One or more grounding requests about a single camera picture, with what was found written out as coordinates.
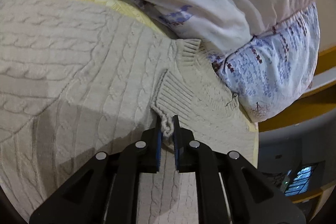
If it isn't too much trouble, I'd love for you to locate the beige cable-knit sweater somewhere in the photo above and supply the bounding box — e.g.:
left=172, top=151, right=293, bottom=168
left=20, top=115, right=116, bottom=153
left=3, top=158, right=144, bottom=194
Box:
left=1, top=0, right=258, bottom=223

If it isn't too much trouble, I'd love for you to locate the lit screen device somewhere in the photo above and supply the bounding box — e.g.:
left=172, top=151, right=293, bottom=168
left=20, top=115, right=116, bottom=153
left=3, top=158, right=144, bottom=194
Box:
left=284, top=165, right=315, bottom=197

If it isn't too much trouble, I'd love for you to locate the floral lavender pillow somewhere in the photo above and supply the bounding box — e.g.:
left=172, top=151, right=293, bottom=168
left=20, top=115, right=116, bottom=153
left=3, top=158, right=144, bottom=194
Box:
left=131, top=0, right=320, bottom=122

